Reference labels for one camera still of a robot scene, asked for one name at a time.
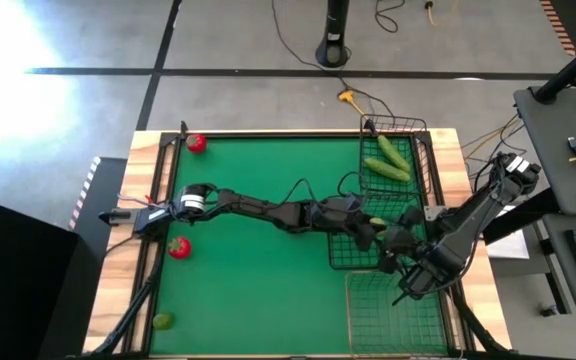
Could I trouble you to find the looped black floor cable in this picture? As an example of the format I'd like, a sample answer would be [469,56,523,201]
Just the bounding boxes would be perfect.
[374,0,408,35]

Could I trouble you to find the green table mat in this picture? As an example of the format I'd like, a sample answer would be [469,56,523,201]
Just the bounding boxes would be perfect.
[150,135,449,357]

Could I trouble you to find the grey desk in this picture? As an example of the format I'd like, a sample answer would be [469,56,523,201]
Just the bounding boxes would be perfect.
[512,84,576,339]

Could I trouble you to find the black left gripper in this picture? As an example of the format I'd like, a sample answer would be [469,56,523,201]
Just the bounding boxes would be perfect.
[312,193,388,252]

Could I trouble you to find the white paper sheet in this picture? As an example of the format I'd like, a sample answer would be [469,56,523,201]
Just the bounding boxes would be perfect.
[485,204,532,261]

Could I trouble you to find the thin black cable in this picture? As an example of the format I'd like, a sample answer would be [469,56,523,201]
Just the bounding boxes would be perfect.
[102,233,137,256]

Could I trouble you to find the black equipment cabinet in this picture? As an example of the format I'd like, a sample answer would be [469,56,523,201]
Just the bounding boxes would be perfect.
[0,192,82,360]

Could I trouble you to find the yellow power plug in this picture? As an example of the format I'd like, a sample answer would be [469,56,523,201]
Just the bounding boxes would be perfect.
[336,88,368,117]

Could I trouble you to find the tangled floor cables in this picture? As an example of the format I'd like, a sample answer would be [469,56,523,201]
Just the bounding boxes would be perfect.
[460,113,532,197]

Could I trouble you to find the small black wire basket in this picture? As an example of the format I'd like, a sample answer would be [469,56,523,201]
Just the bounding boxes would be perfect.
[360,114,430,196]

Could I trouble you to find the long green cucumber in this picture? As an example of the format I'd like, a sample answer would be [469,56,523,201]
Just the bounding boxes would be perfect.
[376,134,413,174]

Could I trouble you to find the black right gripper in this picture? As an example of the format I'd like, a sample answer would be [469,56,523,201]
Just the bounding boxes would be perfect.
[379,227,452,307]

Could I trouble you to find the gold wire basket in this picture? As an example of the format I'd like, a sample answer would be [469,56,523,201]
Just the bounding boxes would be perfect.
[343,269,452,357]

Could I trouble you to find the yellow floor cable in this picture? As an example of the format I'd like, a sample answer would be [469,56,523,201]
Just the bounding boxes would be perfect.
[423,0,442,29]

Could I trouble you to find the red tomato with green calyx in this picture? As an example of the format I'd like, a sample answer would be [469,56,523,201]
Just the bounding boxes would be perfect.
[167,235,193,260]
[186,133,209,154]

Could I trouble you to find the dark grey box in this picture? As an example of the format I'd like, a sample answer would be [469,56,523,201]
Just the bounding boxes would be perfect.
[70,155,130,251]

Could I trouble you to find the long black floor cable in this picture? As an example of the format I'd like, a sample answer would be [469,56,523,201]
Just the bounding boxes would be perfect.
[270,0,397,126]

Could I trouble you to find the black diagonal beam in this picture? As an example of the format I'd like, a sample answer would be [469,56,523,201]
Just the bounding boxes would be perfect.
[481,188,569,246]

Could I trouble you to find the black pole stand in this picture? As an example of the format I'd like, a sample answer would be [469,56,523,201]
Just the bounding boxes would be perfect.
[315,0,353,70]

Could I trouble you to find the short green cucumber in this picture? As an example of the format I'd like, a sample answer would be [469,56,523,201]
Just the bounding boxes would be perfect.
[364,157,413,183]

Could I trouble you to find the large black wire basket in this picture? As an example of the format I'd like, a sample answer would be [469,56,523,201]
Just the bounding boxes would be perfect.
[326,192,432,271]

